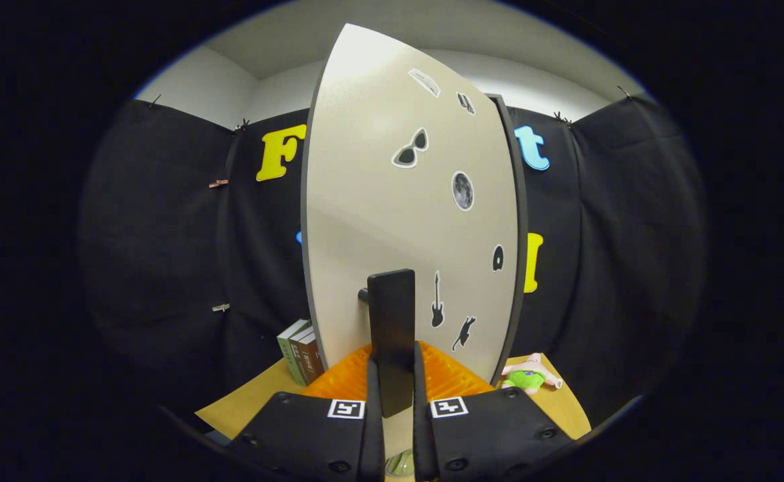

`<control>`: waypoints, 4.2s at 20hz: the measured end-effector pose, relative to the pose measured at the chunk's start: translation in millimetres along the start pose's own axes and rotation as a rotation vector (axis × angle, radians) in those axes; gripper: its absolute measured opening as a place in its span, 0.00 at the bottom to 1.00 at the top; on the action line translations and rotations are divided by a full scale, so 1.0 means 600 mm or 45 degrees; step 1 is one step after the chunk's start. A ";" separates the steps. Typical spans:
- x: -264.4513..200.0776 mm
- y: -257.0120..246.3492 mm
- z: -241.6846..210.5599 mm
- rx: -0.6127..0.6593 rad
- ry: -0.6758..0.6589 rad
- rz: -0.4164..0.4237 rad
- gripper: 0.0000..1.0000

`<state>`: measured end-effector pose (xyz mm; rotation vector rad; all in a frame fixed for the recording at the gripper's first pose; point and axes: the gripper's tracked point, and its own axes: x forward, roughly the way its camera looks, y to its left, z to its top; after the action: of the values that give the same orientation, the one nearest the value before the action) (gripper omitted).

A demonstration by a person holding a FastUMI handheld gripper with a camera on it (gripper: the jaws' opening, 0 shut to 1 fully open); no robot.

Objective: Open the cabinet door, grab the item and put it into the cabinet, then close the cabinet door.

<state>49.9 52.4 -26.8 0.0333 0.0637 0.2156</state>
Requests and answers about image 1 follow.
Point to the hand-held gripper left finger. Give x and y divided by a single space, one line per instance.
371 442

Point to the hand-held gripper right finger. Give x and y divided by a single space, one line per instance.
422 442

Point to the pale green cup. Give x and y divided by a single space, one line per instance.
402 464

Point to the brown book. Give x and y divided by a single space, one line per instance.
312 361

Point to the thin dark book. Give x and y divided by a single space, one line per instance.
301 358

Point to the green book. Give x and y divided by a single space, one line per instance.
290 351

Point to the pink and green plush toy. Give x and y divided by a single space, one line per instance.
529 380

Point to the grey cabinet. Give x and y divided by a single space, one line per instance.
520 221

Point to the black backdrop cloth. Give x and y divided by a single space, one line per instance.
164 234

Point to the pink clip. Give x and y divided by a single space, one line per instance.
218 183

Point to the black binder clip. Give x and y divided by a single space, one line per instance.
241 125
624 92
154 100
561 119

